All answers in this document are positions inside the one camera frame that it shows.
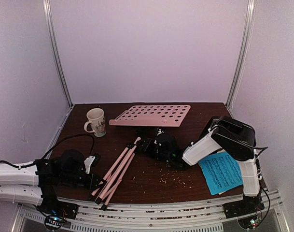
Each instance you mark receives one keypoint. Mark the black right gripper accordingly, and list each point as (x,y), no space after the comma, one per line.
(148,144)

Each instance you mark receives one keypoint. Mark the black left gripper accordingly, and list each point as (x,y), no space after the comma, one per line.
(91,184)

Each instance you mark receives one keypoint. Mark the pink music stand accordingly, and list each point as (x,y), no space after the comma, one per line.
(147,119)

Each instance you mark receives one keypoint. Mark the black metronome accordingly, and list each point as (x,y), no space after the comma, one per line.
(211,129)

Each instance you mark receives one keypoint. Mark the yellow sheet music page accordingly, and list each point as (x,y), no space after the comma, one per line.
(213,171)

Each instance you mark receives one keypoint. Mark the blue sheet music page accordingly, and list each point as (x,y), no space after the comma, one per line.
(232,172)

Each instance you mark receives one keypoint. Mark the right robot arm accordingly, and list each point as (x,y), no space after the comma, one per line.
(224,134)

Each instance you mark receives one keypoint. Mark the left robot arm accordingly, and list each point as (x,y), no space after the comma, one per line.
(33,182)

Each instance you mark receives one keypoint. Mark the white ceramic mug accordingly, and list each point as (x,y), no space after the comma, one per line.
(95,122)

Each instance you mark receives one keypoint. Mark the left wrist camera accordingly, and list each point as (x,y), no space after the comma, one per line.
(90,161)

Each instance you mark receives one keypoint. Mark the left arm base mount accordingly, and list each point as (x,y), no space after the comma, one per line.
(53,206)

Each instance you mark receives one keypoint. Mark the aluminium front rail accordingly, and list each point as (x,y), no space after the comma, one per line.
(194,216)

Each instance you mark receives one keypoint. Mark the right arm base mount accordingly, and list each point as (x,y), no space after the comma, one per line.
(241,208)

